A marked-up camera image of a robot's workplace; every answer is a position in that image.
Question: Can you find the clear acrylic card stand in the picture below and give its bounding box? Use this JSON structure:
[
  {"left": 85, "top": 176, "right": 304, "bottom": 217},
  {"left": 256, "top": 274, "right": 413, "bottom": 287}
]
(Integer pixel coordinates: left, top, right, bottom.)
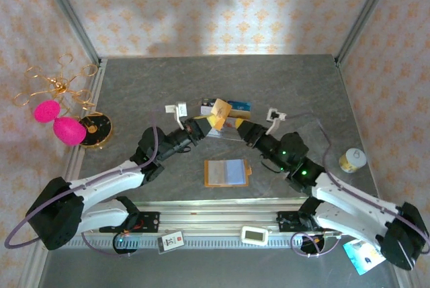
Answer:
[{"left": 200, "top": 98, "right": 252, "bottom": 143}]

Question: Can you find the aluminium frame post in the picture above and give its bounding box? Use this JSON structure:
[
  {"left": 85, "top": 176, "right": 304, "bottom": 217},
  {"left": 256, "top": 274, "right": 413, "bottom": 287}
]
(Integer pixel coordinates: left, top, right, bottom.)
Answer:
[
  {"left": 335, "top": 0, "right": 399, "bottom": 66},
  {"left": 35, "top": 0, "right": 101, "bottom": 66}
]

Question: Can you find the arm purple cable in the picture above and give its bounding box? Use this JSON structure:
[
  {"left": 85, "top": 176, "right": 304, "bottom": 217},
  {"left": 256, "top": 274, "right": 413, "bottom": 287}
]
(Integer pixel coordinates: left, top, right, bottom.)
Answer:
[
  {"left": 285, "top": 113, "right": 430, "bottom": 258},
  {"left": 3, "top": 123, "right": 159, "bottom": 257}
]

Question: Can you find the orange leather card holder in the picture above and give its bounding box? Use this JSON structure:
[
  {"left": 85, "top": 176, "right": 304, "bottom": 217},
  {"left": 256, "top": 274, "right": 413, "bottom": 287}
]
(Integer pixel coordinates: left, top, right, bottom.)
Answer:
[{"left": 204, "top": 158, "right": 253, "bottom": 188}]

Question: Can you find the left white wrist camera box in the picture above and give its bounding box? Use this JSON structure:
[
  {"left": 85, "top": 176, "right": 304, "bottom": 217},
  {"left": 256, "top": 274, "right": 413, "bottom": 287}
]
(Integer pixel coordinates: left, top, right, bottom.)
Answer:
[{"left": 165, "top": 101, "right": 188, "bottom": 130}]

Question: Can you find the white digital timer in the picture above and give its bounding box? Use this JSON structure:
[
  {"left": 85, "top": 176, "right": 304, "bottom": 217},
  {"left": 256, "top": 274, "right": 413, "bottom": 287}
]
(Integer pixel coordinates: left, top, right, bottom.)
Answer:
[{"left": 240, "top": 226, "right": 269, "bottom": 244}]

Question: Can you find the tan gold card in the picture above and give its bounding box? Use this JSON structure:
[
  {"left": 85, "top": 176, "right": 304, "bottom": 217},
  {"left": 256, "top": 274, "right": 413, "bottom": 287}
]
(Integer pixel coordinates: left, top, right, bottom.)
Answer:
[{"left": 211, "top": 98, "right": 232, "bottom": 132}]

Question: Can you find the patterned backdrop cloth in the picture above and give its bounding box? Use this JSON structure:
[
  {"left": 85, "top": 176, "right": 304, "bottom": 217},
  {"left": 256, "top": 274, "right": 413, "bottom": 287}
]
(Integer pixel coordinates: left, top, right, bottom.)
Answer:
[{"left": 0, "top": 0, "right": 430, "bottom": 288}]

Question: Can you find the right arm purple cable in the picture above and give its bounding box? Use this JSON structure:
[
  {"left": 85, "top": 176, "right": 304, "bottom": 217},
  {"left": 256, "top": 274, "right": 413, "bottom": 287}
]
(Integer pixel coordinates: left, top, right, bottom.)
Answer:
[{"left": 285, "top": 113, "right": 430, "bottom": 258}]

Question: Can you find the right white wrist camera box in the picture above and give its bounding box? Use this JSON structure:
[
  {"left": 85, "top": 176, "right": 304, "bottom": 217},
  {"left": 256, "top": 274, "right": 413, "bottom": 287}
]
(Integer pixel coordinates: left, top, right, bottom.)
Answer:
[{"left": 266, "top": 108, "right": 287, "bottom": 134}]

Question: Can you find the blue toothbrush package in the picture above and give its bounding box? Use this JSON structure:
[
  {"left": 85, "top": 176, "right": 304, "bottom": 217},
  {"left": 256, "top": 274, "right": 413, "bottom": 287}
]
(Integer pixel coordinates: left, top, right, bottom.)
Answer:
[{"left": 342, "top": 238, "right": 387, "bottom": 276}]

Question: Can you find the gold wire ornament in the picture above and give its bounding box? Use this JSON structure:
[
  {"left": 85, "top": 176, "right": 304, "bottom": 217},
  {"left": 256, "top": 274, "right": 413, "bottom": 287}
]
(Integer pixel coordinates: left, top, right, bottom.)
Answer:
[{"left": 12, "top": 52, "right": 100, "bottom": 114}]

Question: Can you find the white number label card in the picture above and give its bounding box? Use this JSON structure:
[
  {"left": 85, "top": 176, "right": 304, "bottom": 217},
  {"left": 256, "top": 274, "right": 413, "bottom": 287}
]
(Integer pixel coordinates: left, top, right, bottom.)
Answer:
[{"left": 157, "top": 230, "right": 185, "bottom": 254}]

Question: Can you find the aluminium table side rail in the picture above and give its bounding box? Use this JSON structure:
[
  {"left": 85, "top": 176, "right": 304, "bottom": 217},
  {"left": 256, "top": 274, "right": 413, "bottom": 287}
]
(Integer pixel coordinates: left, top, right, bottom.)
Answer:
[
  {"left": 53, "top": 58, "right": 108, "bottom": 208},
  {"left": 334, "top": 58, "right": 384, "bottom": 207}
]

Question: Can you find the pink oval sponge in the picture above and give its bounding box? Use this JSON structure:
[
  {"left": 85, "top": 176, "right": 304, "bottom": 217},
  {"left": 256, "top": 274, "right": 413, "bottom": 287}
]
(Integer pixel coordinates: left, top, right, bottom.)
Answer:
[{"left": 52, "top": 116, "right": 87, "bottom": 147}]

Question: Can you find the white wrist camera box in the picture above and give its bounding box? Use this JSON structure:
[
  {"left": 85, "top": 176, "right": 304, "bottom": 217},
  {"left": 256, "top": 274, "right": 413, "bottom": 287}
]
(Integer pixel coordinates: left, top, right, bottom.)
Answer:
[
  {"left": 165, "top": 101, "right": 188, "bottom": 130},
  {"left": 266, "top": 108, "right": 287, "bottom": 134}
]

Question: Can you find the black gold round plate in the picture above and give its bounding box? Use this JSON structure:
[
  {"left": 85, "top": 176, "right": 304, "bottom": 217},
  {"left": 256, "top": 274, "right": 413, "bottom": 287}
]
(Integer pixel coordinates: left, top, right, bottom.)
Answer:
[{"left": 79, "top": 111, "right": 114, "bottom": 150}]

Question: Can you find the blue VIP card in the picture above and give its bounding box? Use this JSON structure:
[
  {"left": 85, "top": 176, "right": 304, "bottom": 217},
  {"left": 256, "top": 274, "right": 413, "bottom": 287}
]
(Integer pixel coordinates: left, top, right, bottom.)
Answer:
[{"left": 227, "top": 100, "right": 252, "bottom": 111}]

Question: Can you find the pink round sponge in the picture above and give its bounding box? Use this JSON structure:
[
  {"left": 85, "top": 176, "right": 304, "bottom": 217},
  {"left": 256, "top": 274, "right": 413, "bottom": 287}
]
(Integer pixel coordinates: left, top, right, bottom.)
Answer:
[{"left": 33, "top": 99, "right": 62, "bottom": 124}]

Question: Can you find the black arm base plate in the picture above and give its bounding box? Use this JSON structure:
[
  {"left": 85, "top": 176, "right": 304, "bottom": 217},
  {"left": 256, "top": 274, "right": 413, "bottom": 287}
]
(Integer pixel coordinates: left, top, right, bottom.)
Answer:
[
  {"left": 277, "top": 210, "right": 339, "bottom": 236},
  {"left": 99, "top": 211, "right": 161, "bottom": 234}
]

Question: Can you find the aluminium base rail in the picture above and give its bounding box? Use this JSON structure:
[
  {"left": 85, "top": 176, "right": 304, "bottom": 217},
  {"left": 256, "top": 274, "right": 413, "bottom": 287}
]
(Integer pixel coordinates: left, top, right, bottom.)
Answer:
[{"left": 35, "top": 197, "right": 404, "bottom": 237}]

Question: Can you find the grey metal shelf panel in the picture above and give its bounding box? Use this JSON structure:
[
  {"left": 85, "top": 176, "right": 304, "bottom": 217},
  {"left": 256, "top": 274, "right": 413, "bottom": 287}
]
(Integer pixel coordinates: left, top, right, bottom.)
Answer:
[{"left": 36, "top": 246, "right": 404, "bottom": 288}]

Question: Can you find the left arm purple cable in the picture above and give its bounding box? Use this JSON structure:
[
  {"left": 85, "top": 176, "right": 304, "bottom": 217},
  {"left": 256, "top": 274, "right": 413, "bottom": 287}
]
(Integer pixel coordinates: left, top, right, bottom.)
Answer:
[{"left": 3, "top": 123, "right": 159, "bottom": 257}]

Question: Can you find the black round cable grommet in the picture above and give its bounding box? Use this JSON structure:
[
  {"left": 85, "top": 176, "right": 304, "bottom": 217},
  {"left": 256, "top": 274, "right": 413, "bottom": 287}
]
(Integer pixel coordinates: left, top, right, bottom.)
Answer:
[
  {"left": 300, "top": 235, "right": 326, "bottom": 257},
  {"left": 112, "top": 233, "right": 139, "bottom": 256}
]

